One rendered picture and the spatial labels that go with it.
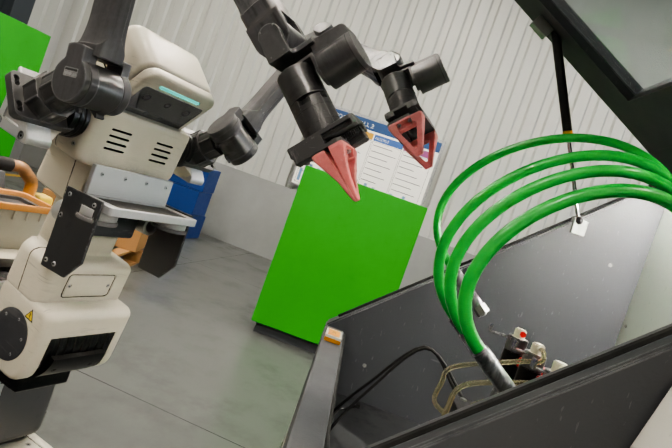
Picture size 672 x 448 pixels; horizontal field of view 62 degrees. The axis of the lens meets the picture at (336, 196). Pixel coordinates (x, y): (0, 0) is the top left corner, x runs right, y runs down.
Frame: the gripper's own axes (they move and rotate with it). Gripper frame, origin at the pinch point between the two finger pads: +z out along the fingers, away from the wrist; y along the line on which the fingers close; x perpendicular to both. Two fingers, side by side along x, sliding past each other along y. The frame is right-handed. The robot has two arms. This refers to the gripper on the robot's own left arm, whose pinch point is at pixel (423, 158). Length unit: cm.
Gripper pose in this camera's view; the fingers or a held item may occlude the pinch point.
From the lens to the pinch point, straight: 101.9
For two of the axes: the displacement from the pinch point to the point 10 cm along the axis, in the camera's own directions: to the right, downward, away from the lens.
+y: 4.8, 4.0, 7.8
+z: 2.0, 8.2, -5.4
